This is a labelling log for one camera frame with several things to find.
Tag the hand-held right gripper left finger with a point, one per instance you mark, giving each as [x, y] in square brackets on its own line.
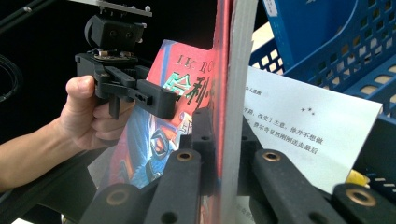
[205, 130]

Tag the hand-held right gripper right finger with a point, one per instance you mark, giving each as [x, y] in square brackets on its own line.
[249, 143]

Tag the red book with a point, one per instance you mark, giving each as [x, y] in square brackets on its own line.
[186, 77]

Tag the blue book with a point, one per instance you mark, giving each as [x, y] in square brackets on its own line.
[311, 28]

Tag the blue plastic file rack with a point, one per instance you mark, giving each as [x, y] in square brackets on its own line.
[358, 62]

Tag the black metal stand pole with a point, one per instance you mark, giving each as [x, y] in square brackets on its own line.
[27, 9]

